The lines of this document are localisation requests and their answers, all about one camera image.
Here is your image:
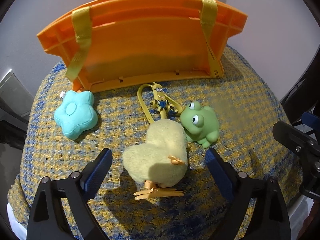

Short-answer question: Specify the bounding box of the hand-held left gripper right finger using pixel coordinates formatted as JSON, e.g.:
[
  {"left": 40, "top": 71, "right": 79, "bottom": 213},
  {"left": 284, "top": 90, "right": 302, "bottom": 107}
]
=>
[{"left": 205, "top": 148, "right": 292, "bottom": 240}]

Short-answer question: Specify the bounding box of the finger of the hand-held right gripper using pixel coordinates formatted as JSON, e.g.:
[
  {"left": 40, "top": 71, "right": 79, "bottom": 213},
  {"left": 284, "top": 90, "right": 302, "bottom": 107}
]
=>
[
  {"left": 272, "top": 121, "right": 320, "bottom": 167},
  {"left": 301, "top": 112, "right": 320, "bottom": 131}
]

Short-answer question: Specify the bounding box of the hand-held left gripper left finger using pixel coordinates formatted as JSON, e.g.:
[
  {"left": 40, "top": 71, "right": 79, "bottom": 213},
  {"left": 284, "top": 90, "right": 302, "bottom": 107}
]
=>
[{"left": 26, "top": 148, "right": 112, "bottom": 240}]

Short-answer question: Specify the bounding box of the small yellow chick plush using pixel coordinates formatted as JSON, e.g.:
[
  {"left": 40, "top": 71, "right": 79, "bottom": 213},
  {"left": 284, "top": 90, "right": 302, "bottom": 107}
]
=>
[{"left": 122, "top": 119, "right": 188, "bottom": 200}]

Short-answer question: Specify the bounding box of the orange plastic crate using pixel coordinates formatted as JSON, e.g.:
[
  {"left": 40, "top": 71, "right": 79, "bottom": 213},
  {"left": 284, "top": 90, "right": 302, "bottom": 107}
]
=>
[{"left": 37, "top": 0, "right": 248, "bottom": 92}]

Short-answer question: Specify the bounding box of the person's right forearm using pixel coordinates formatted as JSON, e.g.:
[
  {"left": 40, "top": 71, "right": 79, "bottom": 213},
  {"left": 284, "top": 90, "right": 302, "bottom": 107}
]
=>
[{"left": 305, "top": 200, "right": 320, "bottom": 233}]

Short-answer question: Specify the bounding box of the black chair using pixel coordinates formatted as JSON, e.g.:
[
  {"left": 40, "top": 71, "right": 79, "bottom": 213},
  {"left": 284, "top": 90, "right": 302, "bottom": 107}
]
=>
[{"left": 280, "top": 55, "right": 320, "bottom": 128}]

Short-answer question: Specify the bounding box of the green rubber frog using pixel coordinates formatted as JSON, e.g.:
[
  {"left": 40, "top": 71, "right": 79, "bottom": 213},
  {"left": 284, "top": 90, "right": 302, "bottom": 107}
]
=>
[{"left": 180, "top": 101, "right": 220, "bottom": 149}]

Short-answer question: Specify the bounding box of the yellow blue plaid blanket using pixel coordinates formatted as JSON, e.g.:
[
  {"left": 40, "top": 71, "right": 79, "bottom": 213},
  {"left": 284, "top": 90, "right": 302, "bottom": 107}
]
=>
[{"left": 7, "top": 44, "right": 304, "bottom": 240}]

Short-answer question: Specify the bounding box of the teal star plush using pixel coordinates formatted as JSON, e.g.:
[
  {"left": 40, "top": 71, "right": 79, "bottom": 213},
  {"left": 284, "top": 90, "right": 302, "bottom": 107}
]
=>
[{"left": 54, "top": 91, "right": 98, "bottom": 140}]

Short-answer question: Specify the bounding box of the black equipment stand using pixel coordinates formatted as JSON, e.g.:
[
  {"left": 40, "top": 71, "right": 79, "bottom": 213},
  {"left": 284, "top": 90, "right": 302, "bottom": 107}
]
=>
[{"left": 0, "top": 97, "right": 28, "bottom": 151}]

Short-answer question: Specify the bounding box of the yellow figure keychain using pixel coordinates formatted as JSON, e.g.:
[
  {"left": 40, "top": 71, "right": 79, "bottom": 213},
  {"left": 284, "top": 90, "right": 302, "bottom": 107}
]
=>
[{"left": 137, "top": 81, "right": 184, "bottom": 124}]

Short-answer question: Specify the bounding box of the yellow ribbon strap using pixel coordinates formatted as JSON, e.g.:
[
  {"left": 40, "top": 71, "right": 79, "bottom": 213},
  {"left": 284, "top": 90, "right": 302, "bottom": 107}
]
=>
[
  {"left": 199, "top": 0, "right": 223, "bottom": 78},
  {"left": 66, "top": 6, "right": 93, "bottom": 82}
]

